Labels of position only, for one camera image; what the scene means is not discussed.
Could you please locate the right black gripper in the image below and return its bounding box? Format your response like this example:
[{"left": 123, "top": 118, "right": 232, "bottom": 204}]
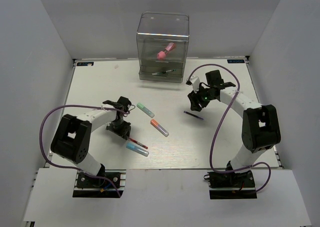
[{"left": 188, "top": 83, "right": 216, "bottom": 112}]

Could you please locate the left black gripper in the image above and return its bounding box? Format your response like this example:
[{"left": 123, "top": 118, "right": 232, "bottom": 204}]
[{"left": 106, "top": 119, "right": 131, "bottom": 141}]

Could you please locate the red gel pen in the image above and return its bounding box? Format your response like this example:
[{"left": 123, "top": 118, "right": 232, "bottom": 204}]
[{"left": 128, "top": 137, "right": 148, "bottom": 150}]

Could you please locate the purple gel pen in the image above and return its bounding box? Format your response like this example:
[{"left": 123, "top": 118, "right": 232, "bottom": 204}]
[{"left": 183, "top": 110, "right": 204, "bottom": 120}]

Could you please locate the green gel pen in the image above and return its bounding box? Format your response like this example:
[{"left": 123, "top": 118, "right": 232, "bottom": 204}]
[{"left": 151, "top": 69, "right": 176, "bottom": 76}]

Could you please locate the pink cap refill tube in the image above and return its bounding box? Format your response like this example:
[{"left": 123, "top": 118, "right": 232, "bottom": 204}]
[{"left": 157, "top": 42, "right": 176, "bottom": 61}]

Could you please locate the clear acrylic drawer organizer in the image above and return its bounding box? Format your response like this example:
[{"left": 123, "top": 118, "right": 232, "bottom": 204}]
[{"left": 136, "top": 11, "right": 190, "bottom": 83}]

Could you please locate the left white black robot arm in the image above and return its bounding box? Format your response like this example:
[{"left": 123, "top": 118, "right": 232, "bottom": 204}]
[{"left": 50, "top": 96, "right": 132, "bottom": 187}]

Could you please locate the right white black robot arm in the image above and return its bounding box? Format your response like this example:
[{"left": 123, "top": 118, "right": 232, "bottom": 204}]
[{"left": 186, "top": 70, "right": 281, "bottom": 187}]

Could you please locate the blue cap highlighter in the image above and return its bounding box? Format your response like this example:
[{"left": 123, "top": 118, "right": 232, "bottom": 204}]
[{"left": 126, "top": 142, "right": 149, "bottom": 157}]

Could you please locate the green cap highlighter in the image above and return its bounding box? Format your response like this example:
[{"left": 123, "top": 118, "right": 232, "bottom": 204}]
[{"left": 136, "top": 102, "right": 155, "bottom": 118}]

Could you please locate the orange cap highlighter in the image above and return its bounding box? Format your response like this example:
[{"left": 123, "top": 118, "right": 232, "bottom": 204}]
[{"left": 150, "top": 119, "right": 169, "bottom": 137}]

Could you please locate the right blue table label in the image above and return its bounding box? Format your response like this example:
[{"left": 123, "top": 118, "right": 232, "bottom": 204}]
[{"left": 227, "top": 59, "right": 245, "bottom": 64}]

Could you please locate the blue table label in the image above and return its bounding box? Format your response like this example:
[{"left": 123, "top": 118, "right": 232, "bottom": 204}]
[
  {"left": 227, "top": 59, "right": 245, "bottom": 64},
  {"left": 76, "top": 61, "right": 94, "bottom": 67}
]

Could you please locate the left blue table label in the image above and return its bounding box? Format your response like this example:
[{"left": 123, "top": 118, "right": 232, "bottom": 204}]
[{"left": 76, "top": 61, "right": 94, "bottom": 67}]

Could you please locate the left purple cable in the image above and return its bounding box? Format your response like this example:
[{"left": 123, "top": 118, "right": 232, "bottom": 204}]
[{"left": 39, "top": 104, "right": 137, "bottom": 197}]

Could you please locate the purple cable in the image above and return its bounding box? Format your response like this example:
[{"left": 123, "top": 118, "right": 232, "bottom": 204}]
[
  {"left": 187, "top": 63, "right": 272, "bottom": 194},
  {"left": 39, "top": 104, "right": 137, "bottom": 197}
]

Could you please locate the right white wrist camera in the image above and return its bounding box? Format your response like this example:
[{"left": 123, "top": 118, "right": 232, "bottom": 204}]
[{"left": 186, "top": 75, "right": 200, "bottom": 93}]

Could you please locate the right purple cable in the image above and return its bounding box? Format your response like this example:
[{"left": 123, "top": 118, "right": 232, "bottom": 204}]
[{"left": 187, "top": 63, "right": 272, "bottom": 194}]

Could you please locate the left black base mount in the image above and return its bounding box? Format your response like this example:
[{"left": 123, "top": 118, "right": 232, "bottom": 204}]
[{"left": 72, "top": 170, "right": 127, "bottom": 199}]

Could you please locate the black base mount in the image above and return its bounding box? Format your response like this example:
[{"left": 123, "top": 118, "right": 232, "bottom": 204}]
[
  {"left": 203, "top": 170, "right": 257, "bottom": 200},
  {"left": 72, "top": 170, "right": 127, "bottom": 199}
]

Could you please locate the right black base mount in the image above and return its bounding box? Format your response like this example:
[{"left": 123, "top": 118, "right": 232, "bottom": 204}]
[{"left": 203, "top": 170, "right": 257, "bottom": 200}]

